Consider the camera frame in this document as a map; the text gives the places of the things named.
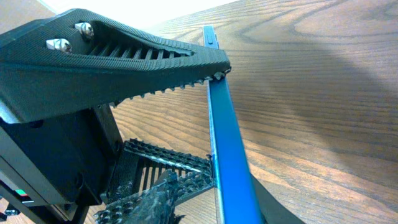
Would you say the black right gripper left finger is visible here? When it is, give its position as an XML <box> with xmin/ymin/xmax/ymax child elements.
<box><xmin>94</xmin><ymin>169</ymin><xmax>185</xmax><ymax>224</ymax></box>

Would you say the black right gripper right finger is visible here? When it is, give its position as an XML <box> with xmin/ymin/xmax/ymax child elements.
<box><xmin>251</xmin><ymin>175</ymin><xmax>304</xmax><ymax>224</ymax></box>

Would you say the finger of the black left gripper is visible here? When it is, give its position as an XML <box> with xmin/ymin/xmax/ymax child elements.
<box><xmin>107</xmin><ymin>139</ymin><xmax>214</xmax><ymax>204</ymax></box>
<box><xmin>1</xmin><ymin>9</ymin><xmax>231</xmax><ymax>123</ymax></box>

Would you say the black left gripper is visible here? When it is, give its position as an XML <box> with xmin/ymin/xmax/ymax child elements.
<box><xmin>1</xmin><ymin>105</ymin><xmax>123</xmax><ymax>223</ymax></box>

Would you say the blue Samsung Galaxy smartphone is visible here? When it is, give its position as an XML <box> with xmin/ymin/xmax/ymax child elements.
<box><xmin>201</xmin><ymin>24</ymin><xmax>265</xmax><ymax>224</ymax></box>

